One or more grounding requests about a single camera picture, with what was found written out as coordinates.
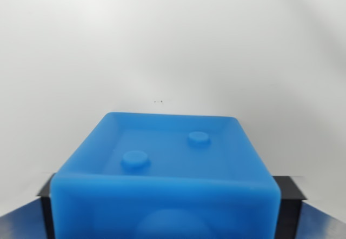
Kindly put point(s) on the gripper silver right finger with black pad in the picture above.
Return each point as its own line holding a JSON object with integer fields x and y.
{"x": 305, "y": 212}

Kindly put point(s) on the blue cube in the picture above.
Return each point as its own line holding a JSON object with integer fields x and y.
{"x": 167, "y": 185}

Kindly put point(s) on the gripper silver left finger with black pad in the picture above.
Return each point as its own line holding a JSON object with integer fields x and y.
{"x": 25, "y": 214}

